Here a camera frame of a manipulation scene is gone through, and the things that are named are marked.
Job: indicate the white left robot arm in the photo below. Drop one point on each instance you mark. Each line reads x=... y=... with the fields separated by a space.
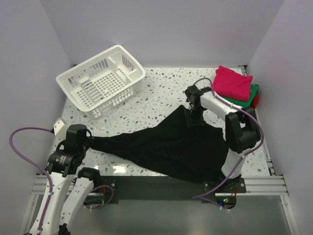
x=67 y=183

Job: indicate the red folded t shirt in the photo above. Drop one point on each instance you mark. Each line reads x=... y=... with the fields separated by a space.
x=255 y=102

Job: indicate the black t shirt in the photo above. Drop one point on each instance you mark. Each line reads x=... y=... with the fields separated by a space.
x=191 y=153

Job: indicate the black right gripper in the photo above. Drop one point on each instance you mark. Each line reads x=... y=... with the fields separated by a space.
x=191 y=122

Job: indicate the white plastic laundry basket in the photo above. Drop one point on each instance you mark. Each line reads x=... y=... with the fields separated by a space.
x=103 y=81

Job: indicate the pink folded t shirt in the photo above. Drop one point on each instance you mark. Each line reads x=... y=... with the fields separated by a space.
x=232 y=84

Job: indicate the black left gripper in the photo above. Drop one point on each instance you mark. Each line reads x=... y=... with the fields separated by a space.
x=89 y=141

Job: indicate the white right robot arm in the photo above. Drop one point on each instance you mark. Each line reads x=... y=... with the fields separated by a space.
x=243 y=134

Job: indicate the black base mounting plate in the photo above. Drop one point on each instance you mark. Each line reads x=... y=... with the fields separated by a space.
x=146 y=188

